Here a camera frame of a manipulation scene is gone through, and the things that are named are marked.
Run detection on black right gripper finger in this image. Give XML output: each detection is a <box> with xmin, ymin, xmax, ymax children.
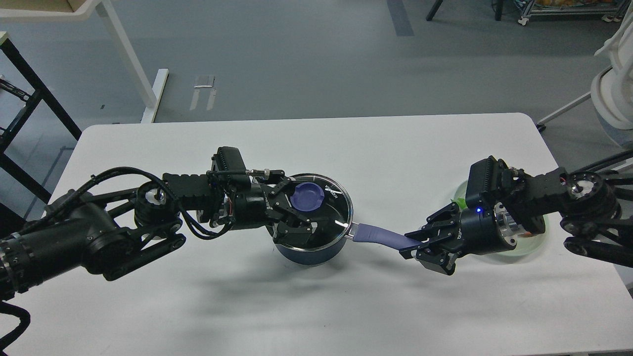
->
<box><xmin>405</xmin><ymin>202</ymin><xmax>461</xmax><ymax>239</ymax></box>
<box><xmin>399</xmin><ymin>237</ymin><xmax>460</xmax><ymax>275</ymax></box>

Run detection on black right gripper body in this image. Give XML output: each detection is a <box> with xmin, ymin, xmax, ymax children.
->
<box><xmin>457</xmin><ymin>208</ymin><xmax>517</xmax><ymax>256</ymax></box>

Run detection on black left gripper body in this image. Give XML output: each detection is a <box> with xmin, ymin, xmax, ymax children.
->
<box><xmin>227</xmin><ymin>175</ymin><xmax>268</xmax><ymax>230</ymax></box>

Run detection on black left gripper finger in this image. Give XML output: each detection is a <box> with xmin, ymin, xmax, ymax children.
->
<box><xmin>260</xmin><ymin>170</ymin><xmax>296</xmax><ymax>211</ymax></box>
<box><xmin>270</xmin><ymin>209</ymin><xmax>321</xmax><ymax>246</ymax></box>

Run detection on glass lid with blue knob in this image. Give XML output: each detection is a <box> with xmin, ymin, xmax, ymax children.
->
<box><xmin>278</xmin><ymin>174</ymin><xmax>353</xmax><ymax>252</ymax></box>

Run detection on blue saucepan with handle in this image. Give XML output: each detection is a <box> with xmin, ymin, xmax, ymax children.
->
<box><xmin>273</xmin><ymin>173</ymin><xmax>421</xmax><ymax>266</ymax></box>

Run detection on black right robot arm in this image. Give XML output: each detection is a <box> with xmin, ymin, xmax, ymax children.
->
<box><xmin>398</xmin><ymin>156</ymin><xmax>633</xmax><ymax>275</ymax></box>

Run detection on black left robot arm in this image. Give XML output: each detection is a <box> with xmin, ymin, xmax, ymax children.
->
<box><xmin>1</xmin><ymin>146</ymin><xmax>328</xmax><ymax>350</ymax></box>

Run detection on orange toy carrot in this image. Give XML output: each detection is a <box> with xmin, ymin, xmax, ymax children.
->
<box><xmin>452</xmin><ymin>196</ymin><xmax>535</xmax><ymax>245</ymax></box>

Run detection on translucent green plate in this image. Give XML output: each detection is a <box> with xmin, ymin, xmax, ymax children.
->
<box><xmin>452</xmin><ymin>180</ymin><xmax>545</xmax><ymax>259</ymax></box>

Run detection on white machine base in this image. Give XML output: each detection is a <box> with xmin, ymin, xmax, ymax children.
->
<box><xmin>536</xmin><ymin>5</ymin><xmax>633</xmax><ymax>149</ymax></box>

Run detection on black stand leg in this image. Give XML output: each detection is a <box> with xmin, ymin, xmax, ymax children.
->
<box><xmin>425</xmin><ymin>0</ymin><xmax>444</xmax><ymax>22</ymax></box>

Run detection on wheeled metal cart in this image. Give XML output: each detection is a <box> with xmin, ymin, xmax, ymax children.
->
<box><xmin>516</xmin><ymin>0</ymin><xmax>631</xmax><ymax>26</ymax></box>

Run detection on black metal rack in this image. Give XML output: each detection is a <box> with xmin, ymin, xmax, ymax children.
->
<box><xmin>0</xmin><ymin>32</ymin><xmax>82</xmax><ymax>202</ymax></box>

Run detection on white table frame leg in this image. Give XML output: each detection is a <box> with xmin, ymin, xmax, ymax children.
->
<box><xmin>0</xmin><ymin>0</ymin><xmax>169</xmax><ymax>124</ymax></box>

